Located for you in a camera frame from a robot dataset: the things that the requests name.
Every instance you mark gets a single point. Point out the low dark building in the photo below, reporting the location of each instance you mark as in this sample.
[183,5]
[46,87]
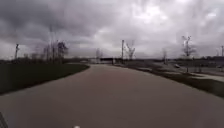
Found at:
[106,60]

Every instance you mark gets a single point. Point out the small bare tree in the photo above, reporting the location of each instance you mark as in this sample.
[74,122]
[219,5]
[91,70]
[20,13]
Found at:
[164,56]
[98,55]

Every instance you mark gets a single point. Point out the tall pole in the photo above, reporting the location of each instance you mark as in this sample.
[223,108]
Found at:
[122,50]

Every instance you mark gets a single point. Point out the pale concrete path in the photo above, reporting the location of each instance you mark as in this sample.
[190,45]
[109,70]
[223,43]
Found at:
[110,96]

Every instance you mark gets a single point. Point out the clump of bare trees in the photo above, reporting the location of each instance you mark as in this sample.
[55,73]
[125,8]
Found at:
[56,50]

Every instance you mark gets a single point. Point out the vehicle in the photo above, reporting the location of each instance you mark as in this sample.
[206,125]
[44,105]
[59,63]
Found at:
[176,66]

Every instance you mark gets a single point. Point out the grass verge strip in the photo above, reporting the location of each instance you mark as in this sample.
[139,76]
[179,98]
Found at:
[186,81]

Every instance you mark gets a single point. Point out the dark grass field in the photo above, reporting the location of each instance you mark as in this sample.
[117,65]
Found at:
[33,75]

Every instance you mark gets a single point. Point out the pale side path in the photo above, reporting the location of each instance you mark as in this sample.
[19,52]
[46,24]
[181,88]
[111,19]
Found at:
[208,77]

